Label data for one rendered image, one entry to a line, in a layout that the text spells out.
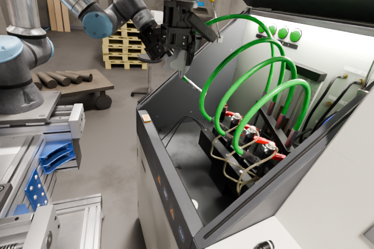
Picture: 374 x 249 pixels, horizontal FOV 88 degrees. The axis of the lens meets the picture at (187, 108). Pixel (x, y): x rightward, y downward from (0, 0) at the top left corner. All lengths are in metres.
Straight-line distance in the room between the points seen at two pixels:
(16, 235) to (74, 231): 0.88
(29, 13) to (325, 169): 1.00
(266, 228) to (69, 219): 1.20
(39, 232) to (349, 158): 0.66
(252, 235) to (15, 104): 0.83
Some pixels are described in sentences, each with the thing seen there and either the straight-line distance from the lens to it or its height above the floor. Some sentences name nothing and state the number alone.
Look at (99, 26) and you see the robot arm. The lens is 0.66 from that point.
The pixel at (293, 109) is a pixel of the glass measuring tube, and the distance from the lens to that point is 0.86.
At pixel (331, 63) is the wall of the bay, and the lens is 0.81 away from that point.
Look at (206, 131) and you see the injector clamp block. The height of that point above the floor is 0.98.
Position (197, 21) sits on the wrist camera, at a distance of 0.57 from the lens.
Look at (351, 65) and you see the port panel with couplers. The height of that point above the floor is 1.33.
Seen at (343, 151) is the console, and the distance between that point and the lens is 0.52.
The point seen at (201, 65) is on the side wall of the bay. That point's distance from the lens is 1.00.
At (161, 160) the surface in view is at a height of 0.95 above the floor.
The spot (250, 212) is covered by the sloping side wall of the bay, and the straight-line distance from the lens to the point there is 0.52.
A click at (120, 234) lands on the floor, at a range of 1.64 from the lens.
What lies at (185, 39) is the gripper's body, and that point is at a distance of 0.56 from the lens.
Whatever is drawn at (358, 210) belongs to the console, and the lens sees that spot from 0.53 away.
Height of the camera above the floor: 1.45
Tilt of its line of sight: 30 degrees down
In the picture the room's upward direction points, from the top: 8 degrees clockwise
